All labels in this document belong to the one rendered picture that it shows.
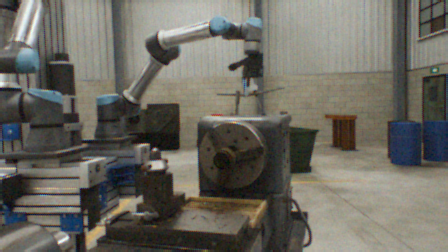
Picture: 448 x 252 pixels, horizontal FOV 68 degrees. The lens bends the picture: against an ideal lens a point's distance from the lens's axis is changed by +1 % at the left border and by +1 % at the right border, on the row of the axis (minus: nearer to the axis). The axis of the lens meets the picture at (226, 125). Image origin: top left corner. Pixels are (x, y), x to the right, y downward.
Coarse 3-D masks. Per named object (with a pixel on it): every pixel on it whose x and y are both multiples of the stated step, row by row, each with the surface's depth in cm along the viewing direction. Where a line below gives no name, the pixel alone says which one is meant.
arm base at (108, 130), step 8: (104, 120) 170; (112, 120) 171; (120, 120) 177; (96, 128) 173; (104, 128) 169; (112, 128) 171; (120, 128) 174; (96, 136) 170; (104, 136) 169; (112, 136) 170; (120, 136) 173
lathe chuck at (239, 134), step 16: (224, 128) 153; (240, 128) 150; (208, 144) 155; (240, 144) 151; (256, 144) 149; (208, 160) 156; (240, 160) 151; (256, 160) 149; (208, 176) 156; (240, 176) 152; (256, 176) 150
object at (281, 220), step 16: (288, 176) 204; (208, 192) 175; (240, 192) 169; (288, 192) 196; (272, 208) 164; (288, 208) 195; (272, 224) 164; (288, 224) 197; (272, 240) 165; (288, 240) 184
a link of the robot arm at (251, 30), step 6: (252, 18) 150; (258, 18) 150; (246, 24) 152; (252, 24) 149; (258, 24) 150; (246, 30) 151; (252, 30) 150; (258, 30) 150; (246, 36) 152; (252, 36) 150; (258, 36) 151
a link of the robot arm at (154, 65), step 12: (180, 48) 176; (156, 60) 171; (168, 60) 173; (144, 72) 176; (156, 72) 177; (132, 84) 181; (144, 84) 178; (120, 96) 184; (132, 96) 181; (132, 108) 183
